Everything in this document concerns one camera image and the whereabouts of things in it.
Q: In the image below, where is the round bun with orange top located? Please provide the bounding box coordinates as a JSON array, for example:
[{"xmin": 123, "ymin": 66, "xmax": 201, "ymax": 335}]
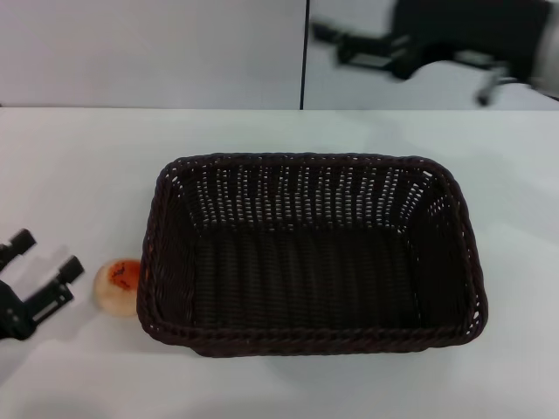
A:
[{"xmin": 93, "ymin": 258, "xmax": 142, "ymax": 319}]

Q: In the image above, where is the black woven rectangular basket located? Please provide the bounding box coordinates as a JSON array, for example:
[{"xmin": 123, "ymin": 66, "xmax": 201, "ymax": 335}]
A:
[{"xmin": 135, "ymin": 151, "xmax": 488, "ymax": 358}]

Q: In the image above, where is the black vertical wall strip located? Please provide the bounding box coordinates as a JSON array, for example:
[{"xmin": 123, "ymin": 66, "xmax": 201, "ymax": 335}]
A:
[{"xmin": 299, "ymin": 0, "xmax": 312, "ymax": 111}]

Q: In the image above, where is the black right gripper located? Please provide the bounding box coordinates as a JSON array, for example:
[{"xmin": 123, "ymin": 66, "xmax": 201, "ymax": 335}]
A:
[{"xmin": 311, "ymin": 0, "xmax": 552, "ymax": 82}]

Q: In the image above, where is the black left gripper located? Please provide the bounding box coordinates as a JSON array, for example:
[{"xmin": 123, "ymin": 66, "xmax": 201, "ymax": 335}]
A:
[{"xmin": 0, "ymin": 228, "xmax": 86, "ymax": 342}]

